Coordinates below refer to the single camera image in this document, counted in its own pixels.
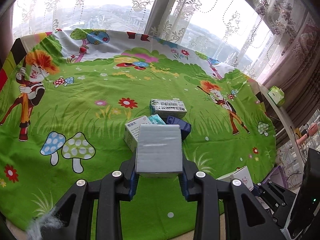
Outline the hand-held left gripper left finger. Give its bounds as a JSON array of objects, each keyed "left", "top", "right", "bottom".
[{"left": 47, "top": 152, "right": 141, "bottom": 240}]

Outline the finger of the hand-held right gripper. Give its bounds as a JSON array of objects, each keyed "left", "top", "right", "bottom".
[{"left": 252, "top": 181, "right": 298, "bottom": 228}]

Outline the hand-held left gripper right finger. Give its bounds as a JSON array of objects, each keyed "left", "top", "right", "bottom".
[{"left": 178, "top": 152, "right": 285, "bottom": 240}]

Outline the purple cardboard box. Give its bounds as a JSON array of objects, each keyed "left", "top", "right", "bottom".
[{"left": 260, "top": 166, "right": 288, "bottom": 188}]

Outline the grey box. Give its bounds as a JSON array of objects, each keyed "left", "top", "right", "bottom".
[{"left": 135, "top": 124, "right": 184, "bottom": 179}]

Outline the white box with pink drawing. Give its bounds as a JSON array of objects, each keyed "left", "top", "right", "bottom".
[{"left": 216, "top": 166, "right": 255, "bottom": 191}]

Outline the white box with blue text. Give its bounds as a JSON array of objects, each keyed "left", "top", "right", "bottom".
[{"left": 123, "top": 115, "right": 153, "bottom": 153}]

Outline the dark blue box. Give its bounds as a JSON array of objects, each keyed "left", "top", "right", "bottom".
[{"left": 166, "top": 115, "right": 192, "bottom": 141}]

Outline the teal packet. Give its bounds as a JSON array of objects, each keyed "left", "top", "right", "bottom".
[{"left": 147, "top": 114, "right": 167, "bottom": 126}]

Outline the white box with green print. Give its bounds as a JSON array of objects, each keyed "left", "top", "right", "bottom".
[{"left": 149, "top": 99, "right": 188, "bottom": 118}]

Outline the pink handheld fan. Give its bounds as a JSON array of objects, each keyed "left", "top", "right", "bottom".
[{"left": 299, "top": 122, "right": 320, "bottom": 146}]

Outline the green printed blanket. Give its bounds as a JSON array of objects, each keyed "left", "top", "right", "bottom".
[{"left": 0, "top": 29, "right": 277, "bottom": 233}]

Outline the white desk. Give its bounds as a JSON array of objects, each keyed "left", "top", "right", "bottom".
[{"left": 255, "top": 82, "right": 300, "bottom": 142}]

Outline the green tissue pack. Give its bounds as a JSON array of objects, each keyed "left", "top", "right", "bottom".
[{"left": 267, "top": 86, "right": 286, "bottom": 107}]

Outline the brown patterned curtain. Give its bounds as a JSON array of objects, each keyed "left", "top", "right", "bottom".
[{"left": 257, "top": 17, "right": 320, "bottom": 133}]

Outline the white lace curtain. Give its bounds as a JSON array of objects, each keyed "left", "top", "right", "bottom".
[{"left": 12, "top": 0, "right": 314, "bottom": 80}]

